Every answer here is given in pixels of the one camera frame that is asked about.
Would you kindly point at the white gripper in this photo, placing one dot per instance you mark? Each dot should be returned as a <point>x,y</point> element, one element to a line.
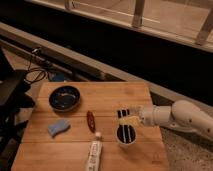
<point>149,116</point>

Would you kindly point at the black white striped eraser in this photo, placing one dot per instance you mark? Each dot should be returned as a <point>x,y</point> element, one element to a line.
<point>122,113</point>

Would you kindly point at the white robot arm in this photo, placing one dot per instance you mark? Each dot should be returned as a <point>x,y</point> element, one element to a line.
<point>182,115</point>

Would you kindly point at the red chili pepper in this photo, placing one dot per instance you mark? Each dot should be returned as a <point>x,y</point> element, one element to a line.
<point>91,121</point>

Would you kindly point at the white toothpaste tube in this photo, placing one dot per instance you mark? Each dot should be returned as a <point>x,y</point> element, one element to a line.
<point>94,156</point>

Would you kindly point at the dark blue bowl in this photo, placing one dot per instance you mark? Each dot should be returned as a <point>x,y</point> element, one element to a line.
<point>64,98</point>

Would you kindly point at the blue sponge piece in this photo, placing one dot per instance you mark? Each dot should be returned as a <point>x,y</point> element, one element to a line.
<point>58,127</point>

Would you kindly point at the black equipment at left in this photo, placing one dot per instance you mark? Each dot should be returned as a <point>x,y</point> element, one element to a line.
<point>13,97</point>

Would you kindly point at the grey metal rail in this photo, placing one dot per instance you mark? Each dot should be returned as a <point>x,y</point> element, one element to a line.
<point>20,41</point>

